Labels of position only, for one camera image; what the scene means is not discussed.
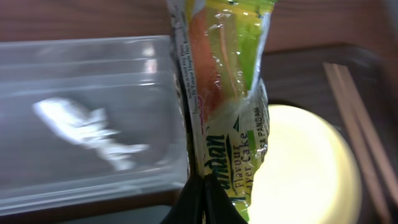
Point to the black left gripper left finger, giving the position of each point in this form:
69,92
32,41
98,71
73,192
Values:
189,207

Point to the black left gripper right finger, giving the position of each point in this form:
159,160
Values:
218,207

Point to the green pandan cake wrapper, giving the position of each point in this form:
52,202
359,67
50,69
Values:
219,45

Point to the black food waste tray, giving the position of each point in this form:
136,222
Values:
147,215

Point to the clear plastic waste bin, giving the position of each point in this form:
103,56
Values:
132,78

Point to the yellow plate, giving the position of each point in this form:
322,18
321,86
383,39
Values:
309,174

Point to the crumpled white tissue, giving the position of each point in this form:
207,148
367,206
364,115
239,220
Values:
79,126

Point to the dark brown serving tray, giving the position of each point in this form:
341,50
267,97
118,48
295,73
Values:
297,78

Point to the left wooden chopstick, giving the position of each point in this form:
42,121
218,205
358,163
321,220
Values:
371,174

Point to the wooden chopstick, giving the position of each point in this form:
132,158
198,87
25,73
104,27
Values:
371,174
369,131

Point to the right wooden chopstick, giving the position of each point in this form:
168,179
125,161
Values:
369,131

